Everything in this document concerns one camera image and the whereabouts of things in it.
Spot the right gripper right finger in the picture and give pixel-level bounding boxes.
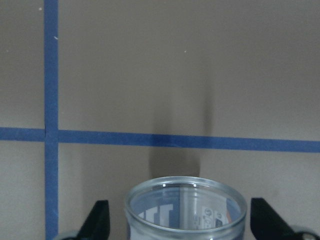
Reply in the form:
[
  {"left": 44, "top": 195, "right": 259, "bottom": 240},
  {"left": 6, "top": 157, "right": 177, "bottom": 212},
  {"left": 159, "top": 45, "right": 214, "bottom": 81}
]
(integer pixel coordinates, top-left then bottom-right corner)
[{"left": 250, "top": 197, "right": 320, "bottom": 240}]

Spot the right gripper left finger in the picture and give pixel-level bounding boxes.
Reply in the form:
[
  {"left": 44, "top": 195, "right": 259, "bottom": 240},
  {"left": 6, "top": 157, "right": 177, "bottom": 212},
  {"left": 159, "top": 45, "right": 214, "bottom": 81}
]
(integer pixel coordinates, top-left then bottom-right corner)
[{"left": 56, "top": 200, "right": 110, "bottom": 240}]

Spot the clear tennis ball can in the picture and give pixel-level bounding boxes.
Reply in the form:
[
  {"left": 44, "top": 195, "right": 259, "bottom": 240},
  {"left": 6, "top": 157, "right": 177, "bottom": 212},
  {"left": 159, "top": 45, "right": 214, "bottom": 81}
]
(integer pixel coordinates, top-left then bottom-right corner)
[{"left": 125, "top": 176, "right": 247, "bottom": 240}]

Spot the brown paper table mat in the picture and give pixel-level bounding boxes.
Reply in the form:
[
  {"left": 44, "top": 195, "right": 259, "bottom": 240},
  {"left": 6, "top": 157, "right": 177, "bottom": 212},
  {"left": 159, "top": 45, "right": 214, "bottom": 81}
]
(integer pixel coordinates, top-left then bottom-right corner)
[{"left": 0, "top": 0, "right": 320, "bottom": 240}]

